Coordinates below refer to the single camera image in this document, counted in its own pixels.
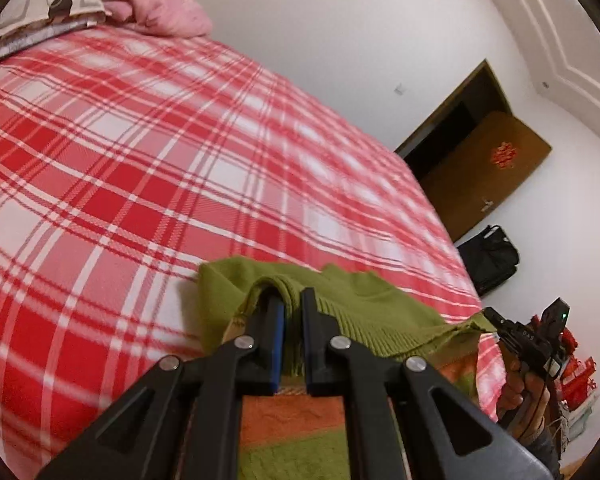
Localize red packages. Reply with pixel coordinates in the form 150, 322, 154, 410
555, 327, 598, 411

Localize grey patterned pillow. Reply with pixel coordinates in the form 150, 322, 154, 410
0, 0, 107, 73

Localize brown wooden door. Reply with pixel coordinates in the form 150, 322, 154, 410
420, 111, 552, 243

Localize pink floral pillow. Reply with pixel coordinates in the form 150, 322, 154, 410
92, 0, 213, 38

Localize red paper door decoration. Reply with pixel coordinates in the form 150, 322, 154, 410
490, 141, 518, 165

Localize black bag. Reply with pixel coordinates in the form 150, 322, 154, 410
457, 225, 521, 297

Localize dark wooden door frame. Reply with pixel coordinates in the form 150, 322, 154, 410
394, 59, 512, 181

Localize person's right forearm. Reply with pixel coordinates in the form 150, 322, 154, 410
520, 422, 563, 480

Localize red plaid bed sheet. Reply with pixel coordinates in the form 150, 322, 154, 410
0, 22, 508, 471

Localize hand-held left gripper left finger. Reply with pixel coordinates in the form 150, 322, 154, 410
35, 287, 286, 480

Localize person's right hand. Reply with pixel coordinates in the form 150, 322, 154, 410
497, 350, 551, 441

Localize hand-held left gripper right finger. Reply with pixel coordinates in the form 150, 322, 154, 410
300, 287, 553, 480

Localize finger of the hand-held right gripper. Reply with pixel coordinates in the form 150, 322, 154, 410
482, 306, 518, 343

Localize green knit sweater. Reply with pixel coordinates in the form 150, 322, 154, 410
197, 256, 498, 480

